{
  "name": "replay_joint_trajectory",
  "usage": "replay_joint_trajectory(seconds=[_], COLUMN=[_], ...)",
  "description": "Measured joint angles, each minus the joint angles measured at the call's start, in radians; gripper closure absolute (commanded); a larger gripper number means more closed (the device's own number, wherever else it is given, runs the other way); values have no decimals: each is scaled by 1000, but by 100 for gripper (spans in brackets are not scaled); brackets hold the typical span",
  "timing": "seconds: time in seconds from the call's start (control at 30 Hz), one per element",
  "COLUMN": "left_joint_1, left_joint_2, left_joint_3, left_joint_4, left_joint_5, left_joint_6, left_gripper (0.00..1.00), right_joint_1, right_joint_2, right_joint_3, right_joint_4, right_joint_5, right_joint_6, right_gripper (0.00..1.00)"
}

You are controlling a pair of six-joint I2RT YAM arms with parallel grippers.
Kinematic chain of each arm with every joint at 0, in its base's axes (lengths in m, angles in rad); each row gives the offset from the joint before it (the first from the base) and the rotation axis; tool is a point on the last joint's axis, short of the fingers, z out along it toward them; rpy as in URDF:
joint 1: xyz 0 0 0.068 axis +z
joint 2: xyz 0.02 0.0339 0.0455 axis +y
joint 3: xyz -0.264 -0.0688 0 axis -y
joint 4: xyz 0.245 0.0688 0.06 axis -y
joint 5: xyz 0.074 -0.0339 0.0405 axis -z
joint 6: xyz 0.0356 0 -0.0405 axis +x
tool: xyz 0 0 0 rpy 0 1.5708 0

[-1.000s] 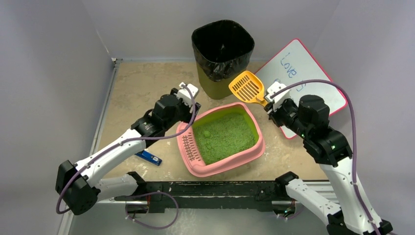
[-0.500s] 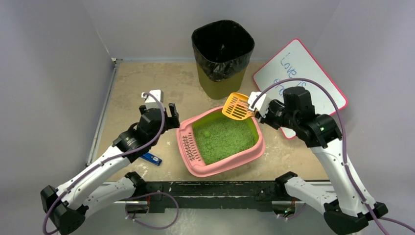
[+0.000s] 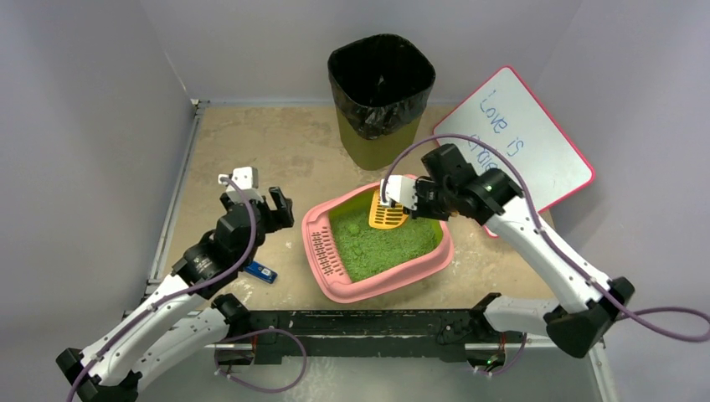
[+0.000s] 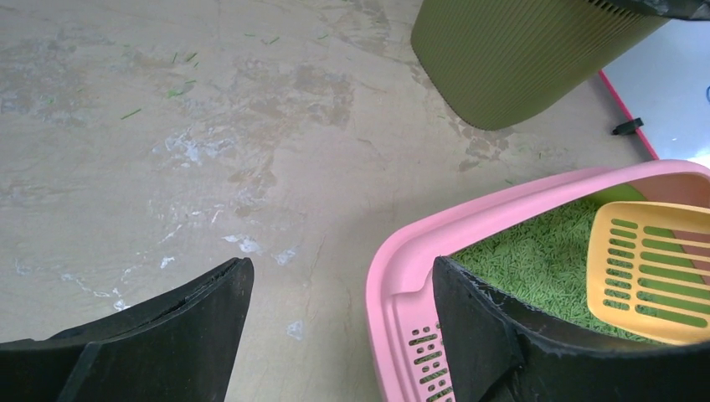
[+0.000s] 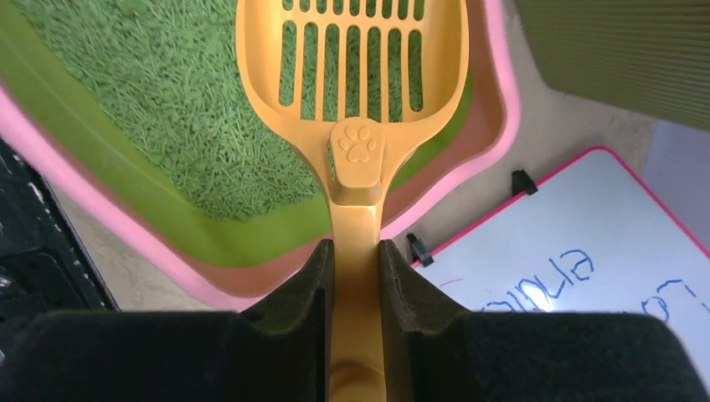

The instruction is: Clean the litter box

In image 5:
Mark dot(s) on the green cat litter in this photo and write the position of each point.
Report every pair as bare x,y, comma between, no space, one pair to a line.
166,73

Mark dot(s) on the pink and green litter box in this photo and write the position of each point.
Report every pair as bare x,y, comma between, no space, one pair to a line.
53,123

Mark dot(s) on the black whiteboard clip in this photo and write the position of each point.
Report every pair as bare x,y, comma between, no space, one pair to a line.
522,183
419,251

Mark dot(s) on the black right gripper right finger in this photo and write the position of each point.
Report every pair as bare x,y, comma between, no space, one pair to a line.
437,350

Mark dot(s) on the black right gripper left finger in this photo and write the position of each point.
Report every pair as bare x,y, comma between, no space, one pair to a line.
276,350

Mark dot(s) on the yellow litter scoop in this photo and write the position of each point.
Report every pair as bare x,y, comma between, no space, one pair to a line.
354,157

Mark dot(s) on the olive green trash bin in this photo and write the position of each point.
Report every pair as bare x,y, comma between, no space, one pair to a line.
650,57

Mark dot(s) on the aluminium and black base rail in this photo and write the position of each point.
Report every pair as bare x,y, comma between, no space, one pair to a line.
44,265

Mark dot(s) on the pink framed whiteboard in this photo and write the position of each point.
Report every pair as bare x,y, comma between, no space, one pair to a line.
592,238

